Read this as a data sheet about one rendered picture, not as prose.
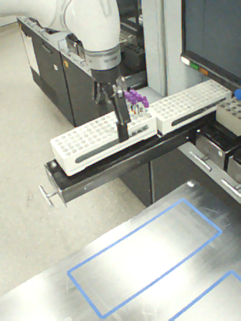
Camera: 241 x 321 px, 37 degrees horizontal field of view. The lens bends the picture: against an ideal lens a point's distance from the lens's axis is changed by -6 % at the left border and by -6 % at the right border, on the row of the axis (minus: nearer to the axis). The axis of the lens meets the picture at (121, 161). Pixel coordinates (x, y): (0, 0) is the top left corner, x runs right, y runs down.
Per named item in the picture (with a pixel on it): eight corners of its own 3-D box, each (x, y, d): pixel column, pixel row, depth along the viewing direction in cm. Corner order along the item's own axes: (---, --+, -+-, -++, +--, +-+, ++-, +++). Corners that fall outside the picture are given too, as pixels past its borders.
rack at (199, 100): (212, 92, 129) (213, 78, 125) (231, 105, 123) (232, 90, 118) (145, 122, 120) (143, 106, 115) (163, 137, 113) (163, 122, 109)
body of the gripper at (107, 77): (83, 63, 94) (89, 92, 100) (99, 74, 88) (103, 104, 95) (108, 54, 96) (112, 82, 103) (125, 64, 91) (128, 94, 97)
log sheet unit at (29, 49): (30, 66, 282) (19, 24, 257) (41, 78, 264) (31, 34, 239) (27, 67, 281) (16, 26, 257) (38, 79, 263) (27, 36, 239)
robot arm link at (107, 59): (93, 55, 84) (97, 77, 88) (126, 44, 87) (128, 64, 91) (77, 44, 90) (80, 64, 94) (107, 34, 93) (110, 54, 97)
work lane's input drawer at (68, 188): (214, 102, 136) (216, 82, 130) (240, 120, 127) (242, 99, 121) (36, 186, 113) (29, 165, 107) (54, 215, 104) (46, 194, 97)
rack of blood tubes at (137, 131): (139, 117, 117) (138, 101, 113) (158, 132, 110) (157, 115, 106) (54, 157, 107) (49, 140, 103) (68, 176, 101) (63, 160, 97)
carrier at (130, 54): (143, 66, 144) (143, 53, 140) (140, 67, 144) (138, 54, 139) (128, 56, 152) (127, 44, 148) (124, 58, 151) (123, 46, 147)
